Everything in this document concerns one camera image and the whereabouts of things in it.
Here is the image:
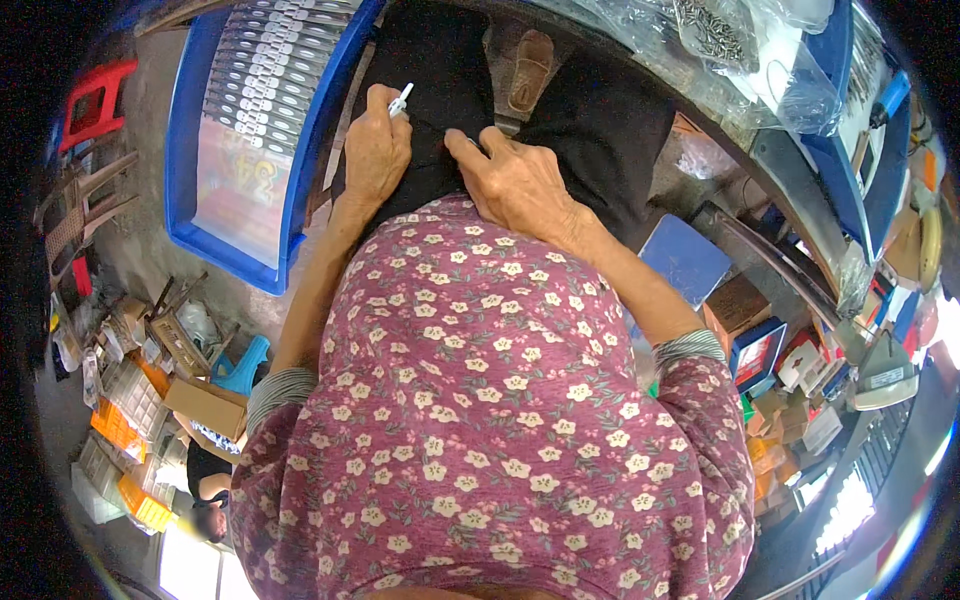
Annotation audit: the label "person's right hand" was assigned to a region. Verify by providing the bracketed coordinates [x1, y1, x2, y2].
[444, 125, 595, 253]

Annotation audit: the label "person's left hand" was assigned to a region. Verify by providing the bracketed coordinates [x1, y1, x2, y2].
[343, 84, 414, 211]

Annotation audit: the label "grey metal strip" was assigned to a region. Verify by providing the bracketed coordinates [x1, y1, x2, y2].
[322, 41, 376, 192]

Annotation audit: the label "rows of grey metal parts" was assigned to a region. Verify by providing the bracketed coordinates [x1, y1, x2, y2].
[202, 0, 363, 159]

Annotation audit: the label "colourful printed paper liner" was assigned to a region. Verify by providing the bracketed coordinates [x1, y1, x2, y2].
[191, 116, 295, 270]

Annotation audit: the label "large blue plastic tray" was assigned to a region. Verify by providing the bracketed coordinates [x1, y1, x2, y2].
[165, 0, 387, 297]

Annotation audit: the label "person's legs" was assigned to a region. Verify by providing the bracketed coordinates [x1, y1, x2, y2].
[330, 0, 680, 252]

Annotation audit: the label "red plastic stool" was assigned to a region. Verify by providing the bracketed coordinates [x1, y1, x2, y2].
[58, 58, 140, 155]

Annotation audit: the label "blue plastic stool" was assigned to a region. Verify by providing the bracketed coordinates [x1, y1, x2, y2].
[210, 335, 271, 397]

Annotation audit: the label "person's body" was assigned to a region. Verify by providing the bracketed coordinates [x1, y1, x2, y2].
[228, 193, 757, 600]

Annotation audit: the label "brown plastic chairs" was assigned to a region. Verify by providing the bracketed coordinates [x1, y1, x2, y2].
[33, 150, 141, 290]

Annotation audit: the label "clear bag of screws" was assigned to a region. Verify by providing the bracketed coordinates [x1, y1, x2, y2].
[671, 0, 760, 76]

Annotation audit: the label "flat blue box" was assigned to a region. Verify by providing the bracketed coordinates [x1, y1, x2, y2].
[639, 213, 733, 311]

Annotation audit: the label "brown cardboard carton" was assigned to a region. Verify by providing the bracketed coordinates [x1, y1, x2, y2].
[163, 375, 249, 444]

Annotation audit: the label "white grid tray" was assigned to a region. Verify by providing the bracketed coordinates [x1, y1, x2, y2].
[97, 358, 171, 441]

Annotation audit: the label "small brown cardboard box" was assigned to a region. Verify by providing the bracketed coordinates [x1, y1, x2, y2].
[703, 273, 773, 340]

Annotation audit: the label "clear plastic bag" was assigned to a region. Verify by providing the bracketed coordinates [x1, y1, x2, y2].
[750, 15, 845, 138]

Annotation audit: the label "orange plastic crate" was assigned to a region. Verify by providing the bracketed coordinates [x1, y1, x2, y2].
[90, 397, 148, 463]
[116, 472, 178, 534]

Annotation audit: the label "blue box with red insert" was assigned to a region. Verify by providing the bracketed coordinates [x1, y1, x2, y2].
[729, 316, 789, 396]

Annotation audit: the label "blue tray with white parts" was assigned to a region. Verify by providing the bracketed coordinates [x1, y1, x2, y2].
[798, 0, 913, 265]

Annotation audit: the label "heap of small cartons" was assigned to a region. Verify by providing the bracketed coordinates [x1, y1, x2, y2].
[742, 322, 852, 519]

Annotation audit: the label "yellow round disc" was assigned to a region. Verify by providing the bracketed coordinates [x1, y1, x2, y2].
[918, 206, 945, 291]

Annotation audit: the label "wooden frame stool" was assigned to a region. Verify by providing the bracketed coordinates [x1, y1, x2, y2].
[146, 272, 241, 380]

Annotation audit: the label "blue handled screwdriver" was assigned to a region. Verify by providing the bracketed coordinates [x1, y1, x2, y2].
[869, 70, 912, 129]

